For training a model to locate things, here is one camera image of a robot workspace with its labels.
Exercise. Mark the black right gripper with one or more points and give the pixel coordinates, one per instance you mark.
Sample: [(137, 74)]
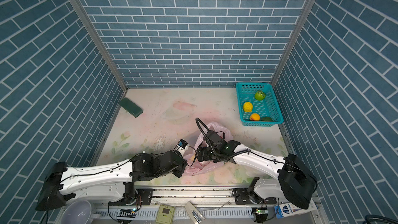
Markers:
[(204, 155)]

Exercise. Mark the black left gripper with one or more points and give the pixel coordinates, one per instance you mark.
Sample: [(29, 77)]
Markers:
[(183, 166)]

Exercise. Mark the pink plastic bag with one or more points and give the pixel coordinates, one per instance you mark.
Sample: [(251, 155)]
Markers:
[(194, 167)]

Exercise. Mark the yellow lemon fruit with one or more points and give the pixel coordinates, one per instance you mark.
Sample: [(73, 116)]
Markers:
[(248, 107)]

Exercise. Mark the green avocado fruit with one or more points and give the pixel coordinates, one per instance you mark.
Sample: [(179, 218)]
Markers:
[(267, 119)]

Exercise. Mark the green round fruit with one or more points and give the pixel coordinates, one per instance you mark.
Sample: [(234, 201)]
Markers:
[(260, 95)]

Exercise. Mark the yellow orange mango fruit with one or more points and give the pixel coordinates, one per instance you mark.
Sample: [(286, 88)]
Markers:
[(254, 117)]

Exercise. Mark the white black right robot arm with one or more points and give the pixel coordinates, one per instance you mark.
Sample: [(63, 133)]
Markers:
[(295, 181)]

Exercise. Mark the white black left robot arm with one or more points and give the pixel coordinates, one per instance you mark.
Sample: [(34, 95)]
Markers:
[(112, 182)]

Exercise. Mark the green digital timer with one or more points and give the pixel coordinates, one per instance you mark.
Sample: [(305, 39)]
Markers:
[(165, 214)]

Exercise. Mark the white small device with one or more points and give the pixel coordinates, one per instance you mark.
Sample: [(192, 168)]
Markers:
[(194, 213)]

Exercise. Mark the teal plastic basket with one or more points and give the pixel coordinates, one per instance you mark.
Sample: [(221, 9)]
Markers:
[(268, 107)]

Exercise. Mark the green rectangular box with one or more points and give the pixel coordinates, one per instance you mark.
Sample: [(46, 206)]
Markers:
[(131, 107)]

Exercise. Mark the blue white paper box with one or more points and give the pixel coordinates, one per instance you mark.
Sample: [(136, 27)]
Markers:
[(289, 209)]

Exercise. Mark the white plastic bowl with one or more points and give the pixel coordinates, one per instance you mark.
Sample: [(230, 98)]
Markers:
[(79, 212)]

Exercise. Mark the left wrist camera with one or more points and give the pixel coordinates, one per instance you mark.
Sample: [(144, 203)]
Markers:
[(181, 147)]

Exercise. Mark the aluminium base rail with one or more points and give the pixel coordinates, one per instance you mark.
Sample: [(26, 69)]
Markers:
[(212, 196)]

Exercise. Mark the grey aluminium corner post right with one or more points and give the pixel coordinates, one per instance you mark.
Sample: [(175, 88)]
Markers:
[(292, 40)]

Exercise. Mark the grey aluminium corner post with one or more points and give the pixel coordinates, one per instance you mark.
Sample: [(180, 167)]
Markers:
[(292, 40), (87, 23)]

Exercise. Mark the grey aluminium corner post left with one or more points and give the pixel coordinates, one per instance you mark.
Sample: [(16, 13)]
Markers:
[(87, 23)]

